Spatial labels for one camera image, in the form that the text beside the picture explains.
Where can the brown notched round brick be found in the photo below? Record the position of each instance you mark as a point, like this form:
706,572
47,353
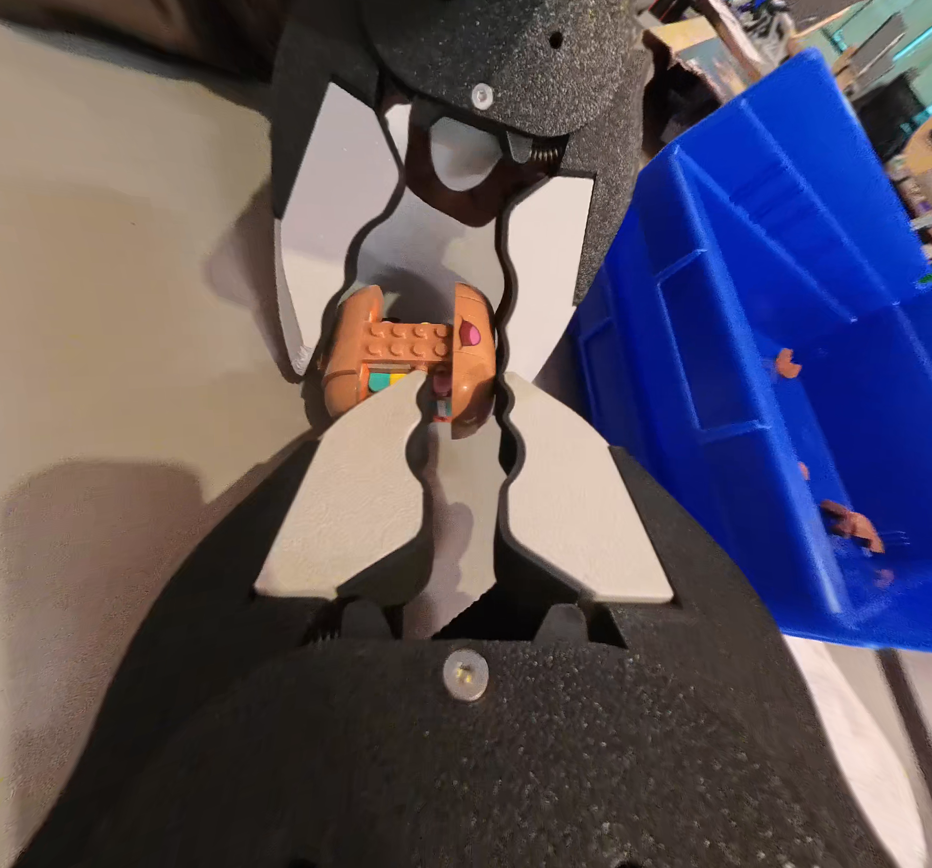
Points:
788,364

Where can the colourful toy brick model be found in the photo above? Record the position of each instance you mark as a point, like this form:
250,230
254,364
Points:
408,340

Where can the blue plastic bin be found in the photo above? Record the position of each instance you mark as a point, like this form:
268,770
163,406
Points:
728,227

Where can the person's left hand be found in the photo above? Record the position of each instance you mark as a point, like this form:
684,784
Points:
473,209

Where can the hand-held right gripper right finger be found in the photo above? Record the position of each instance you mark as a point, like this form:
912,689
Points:
582,511

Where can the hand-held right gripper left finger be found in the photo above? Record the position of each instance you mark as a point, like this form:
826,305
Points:
342,511

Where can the brown curved toy brick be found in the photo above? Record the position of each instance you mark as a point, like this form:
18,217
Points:
874,540
844,519

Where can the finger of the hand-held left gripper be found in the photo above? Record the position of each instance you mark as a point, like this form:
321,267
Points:
550,264
327,191

